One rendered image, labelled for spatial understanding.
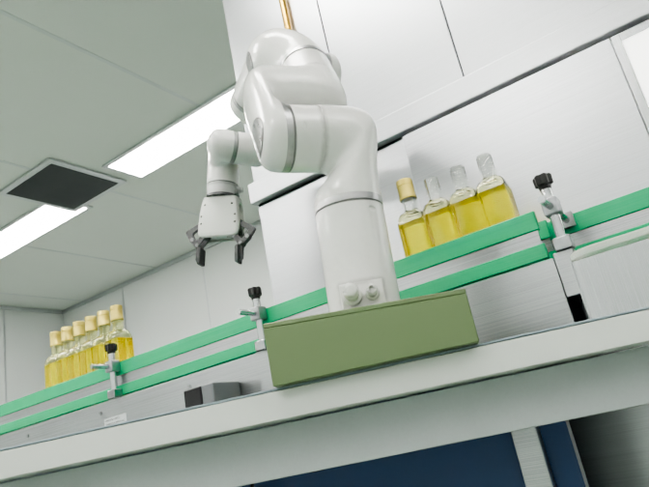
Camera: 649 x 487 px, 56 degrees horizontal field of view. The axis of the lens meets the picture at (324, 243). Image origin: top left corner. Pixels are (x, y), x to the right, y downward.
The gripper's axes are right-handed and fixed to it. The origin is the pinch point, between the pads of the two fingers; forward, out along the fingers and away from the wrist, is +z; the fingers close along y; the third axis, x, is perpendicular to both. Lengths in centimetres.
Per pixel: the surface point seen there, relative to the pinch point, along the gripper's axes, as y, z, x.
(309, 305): -24.9, 14.3, 14.2
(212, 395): -6.6, 31.1, 16.2
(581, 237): -74, 7, 23
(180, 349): 8.1, 20.2, 0.9
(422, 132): -48, -27, -1
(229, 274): 154, -96, -395
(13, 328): 410, -62, -432
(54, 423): 48, 36, -14
